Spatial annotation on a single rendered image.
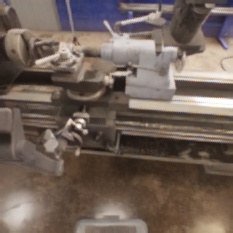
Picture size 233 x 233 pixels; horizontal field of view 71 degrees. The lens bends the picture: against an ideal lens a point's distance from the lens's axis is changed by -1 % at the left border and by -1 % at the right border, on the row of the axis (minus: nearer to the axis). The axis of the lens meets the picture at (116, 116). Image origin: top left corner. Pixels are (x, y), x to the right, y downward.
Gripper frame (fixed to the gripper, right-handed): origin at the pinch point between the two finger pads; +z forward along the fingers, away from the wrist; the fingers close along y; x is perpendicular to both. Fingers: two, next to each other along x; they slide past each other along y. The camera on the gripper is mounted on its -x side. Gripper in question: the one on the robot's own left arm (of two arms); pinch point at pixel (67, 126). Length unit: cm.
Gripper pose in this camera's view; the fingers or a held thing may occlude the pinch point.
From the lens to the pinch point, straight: 96.1
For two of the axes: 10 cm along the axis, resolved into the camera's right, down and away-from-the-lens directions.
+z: 1.1, -7.5, 6.5
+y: -7.8, 3.4, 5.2
